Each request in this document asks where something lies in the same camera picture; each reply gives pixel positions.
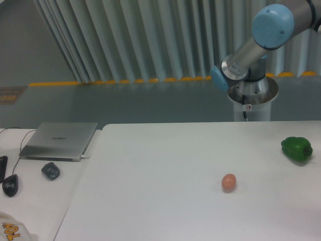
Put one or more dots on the green bell pepper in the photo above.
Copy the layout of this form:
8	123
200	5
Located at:
298	149

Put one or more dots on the cream sleeved forearm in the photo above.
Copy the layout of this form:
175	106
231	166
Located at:
13	230

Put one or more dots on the brown egg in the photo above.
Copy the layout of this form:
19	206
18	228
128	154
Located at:
229	182

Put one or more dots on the black computer mouse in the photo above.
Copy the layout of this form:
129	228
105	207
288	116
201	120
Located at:
11	185

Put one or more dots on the dark grey earbud case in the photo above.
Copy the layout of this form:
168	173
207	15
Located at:
51	171

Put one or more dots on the black phone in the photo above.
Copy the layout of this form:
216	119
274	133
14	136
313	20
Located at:
3	167

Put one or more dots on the folded grey partition screen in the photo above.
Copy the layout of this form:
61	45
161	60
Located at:
142	40

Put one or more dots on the white usb plug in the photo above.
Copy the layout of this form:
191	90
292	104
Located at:
85	157

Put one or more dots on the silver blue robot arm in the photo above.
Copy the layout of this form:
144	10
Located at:
272	27

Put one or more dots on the silver closed laptop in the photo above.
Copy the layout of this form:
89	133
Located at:
59	141

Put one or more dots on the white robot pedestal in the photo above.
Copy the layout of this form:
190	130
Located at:
252	100

